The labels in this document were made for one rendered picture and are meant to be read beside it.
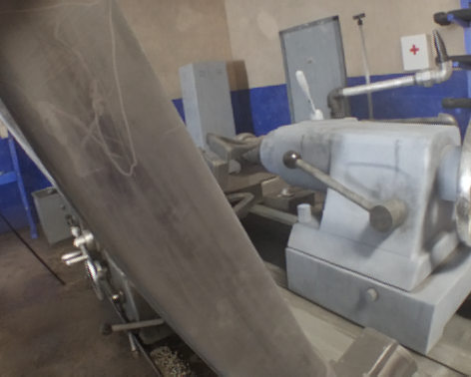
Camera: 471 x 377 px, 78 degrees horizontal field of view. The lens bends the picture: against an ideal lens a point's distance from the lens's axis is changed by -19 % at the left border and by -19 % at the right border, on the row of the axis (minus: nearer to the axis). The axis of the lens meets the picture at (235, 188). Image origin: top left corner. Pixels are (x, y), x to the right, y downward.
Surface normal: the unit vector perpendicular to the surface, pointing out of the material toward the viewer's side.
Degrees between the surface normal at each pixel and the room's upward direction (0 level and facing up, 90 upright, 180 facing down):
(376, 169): 76
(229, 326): 91
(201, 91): 90
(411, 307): 90
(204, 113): 90
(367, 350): 25
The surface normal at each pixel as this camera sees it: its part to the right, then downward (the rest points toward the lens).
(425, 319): -0.82, 0.25
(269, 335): 0.57, 0.12
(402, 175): -0.83, 0.01
